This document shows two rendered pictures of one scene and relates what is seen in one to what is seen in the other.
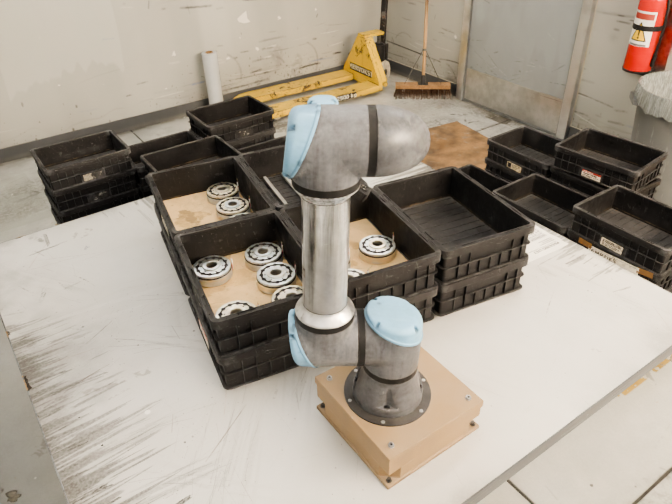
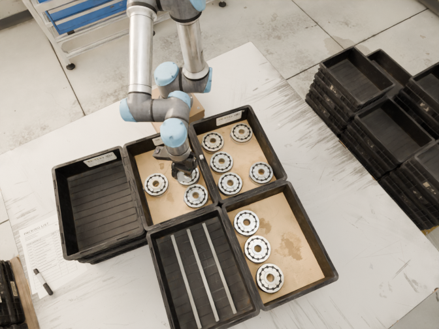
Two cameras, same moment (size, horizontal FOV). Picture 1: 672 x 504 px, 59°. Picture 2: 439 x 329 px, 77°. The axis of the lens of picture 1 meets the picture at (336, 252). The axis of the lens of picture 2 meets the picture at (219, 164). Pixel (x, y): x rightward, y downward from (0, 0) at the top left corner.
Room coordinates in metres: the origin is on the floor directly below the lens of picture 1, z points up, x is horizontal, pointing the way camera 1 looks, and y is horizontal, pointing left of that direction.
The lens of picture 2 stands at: (1.76, 0.19, 1.98)
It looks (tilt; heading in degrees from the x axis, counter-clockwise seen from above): 66 degrees down; 184
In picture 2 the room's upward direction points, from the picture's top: 1 degrees counter-clockwise
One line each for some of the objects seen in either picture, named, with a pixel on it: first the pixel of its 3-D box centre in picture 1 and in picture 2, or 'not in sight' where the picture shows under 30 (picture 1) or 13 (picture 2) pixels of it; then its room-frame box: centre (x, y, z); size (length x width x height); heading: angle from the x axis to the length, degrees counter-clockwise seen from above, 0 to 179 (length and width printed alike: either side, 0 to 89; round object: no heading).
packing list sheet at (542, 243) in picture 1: (509, 232); (49, 251); (1.65, -0.58, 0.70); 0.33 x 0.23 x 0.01; 34
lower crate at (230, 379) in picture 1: (255, 310); not in sight; (1.22, 0.22, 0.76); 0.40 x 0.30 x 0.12; 24
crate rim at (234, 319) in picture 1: (249, 262); (236, 151); (1.22, 0.22, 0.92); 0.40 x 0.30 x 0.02; 24
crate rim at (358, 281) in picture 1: (355, 233); (168, 173); (1.34, -0.05, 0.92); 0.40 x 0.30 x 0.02; 24
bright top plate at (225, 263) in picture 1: (211, 266); (260, 172); (1.28, 0.33, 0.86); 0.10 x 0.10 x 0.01
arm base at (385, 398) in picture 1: (388, 375); not in sight; (0.89, -0.11, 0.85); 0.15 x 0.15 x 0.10
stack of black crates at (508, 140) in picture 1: (529, 173); not in sight; (2.80, -1.04, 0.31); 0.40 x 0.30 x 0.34; 34
